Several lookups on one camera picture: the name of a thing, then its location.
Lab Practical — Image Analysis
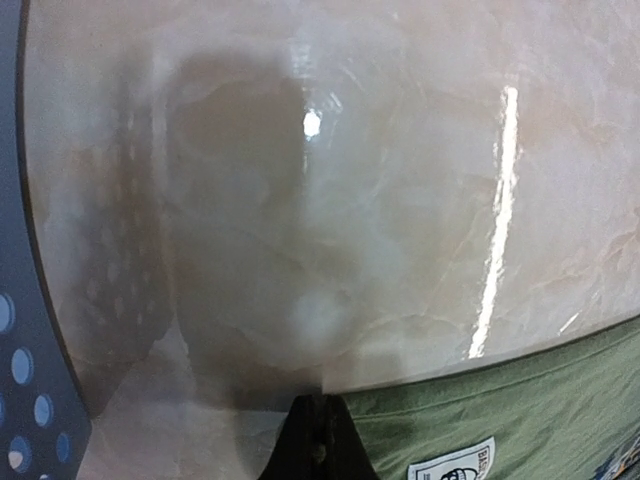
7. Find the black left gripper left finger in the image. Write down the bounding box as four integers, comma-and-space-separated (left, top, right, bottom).
259, 395, 316, 480

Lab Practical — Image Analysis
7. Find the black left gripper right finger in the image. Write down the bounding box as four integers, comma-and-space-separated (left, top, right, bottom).
320, 395, 380, 480

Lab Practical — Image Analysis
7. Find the green garment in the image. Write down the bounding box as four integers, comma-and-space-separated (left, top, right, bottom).
345, 320, 639, 479

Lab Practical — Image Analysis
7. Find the light blue plastic basket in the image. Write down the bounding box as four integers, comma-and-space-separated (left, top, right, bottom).
1, 1, 91, 479

